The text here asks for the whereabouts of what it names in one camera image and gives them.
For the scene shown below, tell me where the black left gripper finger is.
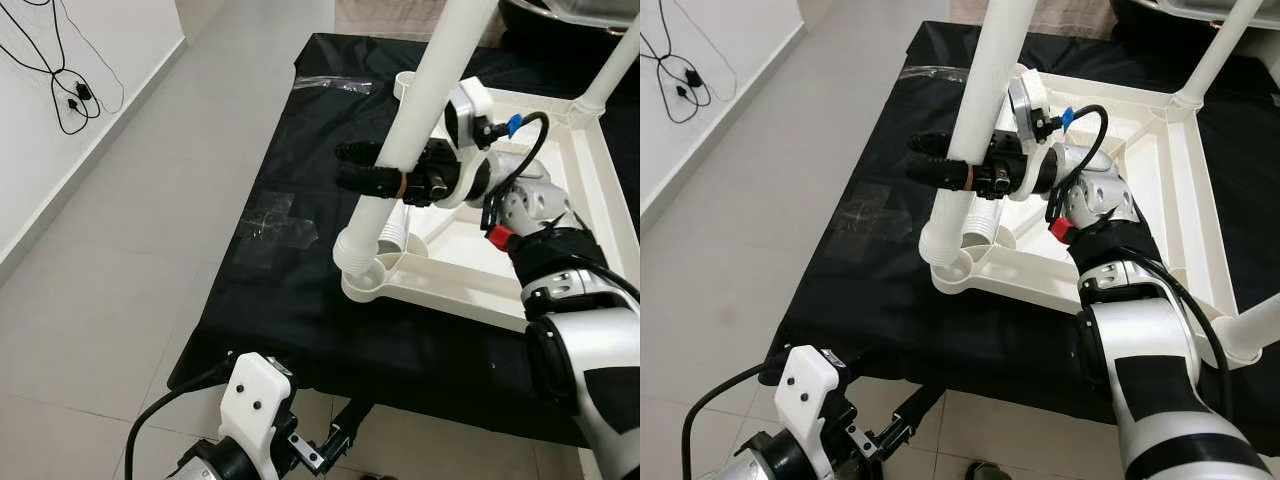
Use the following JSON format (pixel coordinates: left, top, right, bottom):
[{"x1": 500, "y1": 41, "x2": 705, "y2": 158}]
[
  {"x1": 880, "y1": 383, "x2": 946, "y2": 446},
  {"x1": 322, "y1": 400, "x2": 376, "y2": 453}
]

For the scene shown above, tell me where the white plastic children table top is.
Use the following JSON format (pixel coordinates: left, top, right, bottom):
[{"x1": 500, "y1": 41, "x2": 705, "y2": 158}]
[
  {"x1": 340, "y1": 70, "x2": 641, "y2": 336},
  {"x1": 930, "y1": 62, "x2": 1280, "y2": 366}
]

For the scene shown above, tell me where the clear tape cross patch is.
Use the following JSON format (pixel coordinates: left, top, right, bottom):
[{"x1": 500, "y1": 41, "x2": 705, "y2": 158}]
[
  {"x1": 240, "y1": 190, "x2": 319, "y2": 252},
  {"x1": 850, "y1": 190, "x2": 936, "y2": 242}
]

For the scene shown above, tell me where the black tablecloth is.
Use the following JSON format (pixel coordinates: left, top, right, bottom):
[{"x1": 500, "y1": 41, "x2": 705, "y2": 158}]
[
  {"x1": 168, "y1": 33, "x2": 641, "y2": 446},
  {"x1": 765, "y1": 20, "x2": 1280, "y2": 426}
]

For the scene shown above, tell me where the beige woven cloth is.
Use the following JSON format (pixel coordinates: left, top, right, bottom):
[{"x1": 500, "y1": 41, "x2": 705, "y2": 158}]
[
  {"x1": 335, "y1": 0, "x2": 506, "y2": 43},
  {"x1": 950, "y1": 0, "x2": 1116, "y2": 29}
]

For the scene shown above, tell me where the black wok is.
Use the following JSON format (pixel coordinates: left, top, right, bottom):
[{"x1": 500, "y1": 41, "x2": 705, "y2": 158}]
[
  {"x1": 498, "y1": 0, "x2": 641, "y2": 39},
  {"x1": 1110, "y1": 0, "x2": 1280, "y2": 29}
]

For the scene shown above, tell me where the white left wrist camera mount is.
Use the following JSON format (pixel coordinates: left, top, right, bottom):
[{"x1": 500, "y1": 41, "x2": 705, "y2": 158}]
[
  {"x1": 217, "y1": 352, "x2": 296, "y2": 471},
  {"x1": 775, "y1": 345, "x2": 851, "y2": 463}
]

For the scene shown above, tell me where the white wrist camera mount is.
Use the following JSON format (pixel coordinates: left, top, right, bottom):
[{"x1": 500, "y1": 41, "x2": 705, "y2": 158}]
[
  {"x1": 1005, "y1": 65, "x2": 1053, "y2": 206},
  {"x1": 775, "y1": 345, "x2": 851, "y2": 463},
  {"x1": 443, "y1": 78, "x2": 494, "y2": 211},
  {"x1": 217, "y1": 352, "x2": 296, "y2": 471}
]

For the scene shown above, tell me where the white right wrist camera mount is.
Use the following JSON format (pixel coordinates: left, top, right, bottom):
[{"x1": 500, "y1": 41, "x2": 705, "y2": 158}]
[
  {"x1": 1005, "y1": 65, "x2": 1053, "y2": 206},
  {"x1": 443, "y1": 78, "x2": 494, "y2": 211}
]

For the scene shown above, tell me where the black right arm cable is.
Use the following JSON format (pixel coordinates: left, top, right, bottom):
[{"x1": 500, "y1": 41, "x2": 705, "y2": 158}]
[
  {"x1": 480, "y1": 110, "x2": 641, "y2": 301},
  {"x1": 1045, "y1": 104, "x2": 1236, "y2": 396}
]

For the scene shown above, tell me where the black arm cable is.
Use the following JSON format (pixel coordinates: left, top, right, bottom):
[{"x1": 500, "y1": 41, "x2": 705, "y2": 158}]
[
  {"x1": 682, "y1": 358, "x2": 793, "y2": 480},
  {"x1": 480, "y1": 110, "x2": 641, "y2": 301},
  {"x1": 1045, "y1": 104, "x2": 1236, "y2": 396},
  {"x1": 125, "y1": 353, "x2": 243, "y2": 480}
]

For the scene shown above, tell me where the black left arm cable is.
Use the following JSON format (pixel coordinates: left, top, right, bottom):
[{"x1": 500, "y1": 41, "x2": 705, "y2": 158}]
[
  {"x1": 682, "y1": 358, "x2": 793, "y2": 480},
  {"x1": 125, "y1": 353, "x2": 243, "y2": 480}
]

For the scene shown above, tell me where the black wall power cable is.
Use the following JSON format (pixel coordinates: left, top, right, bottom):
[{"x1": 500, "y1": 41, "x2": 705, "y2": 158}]
[
  {"x1": 640, "y1": 0, "x2": 742, "y2": 127},
  {"x1": 0, "y1": 0, "x2": 127, "y2": 137}
]

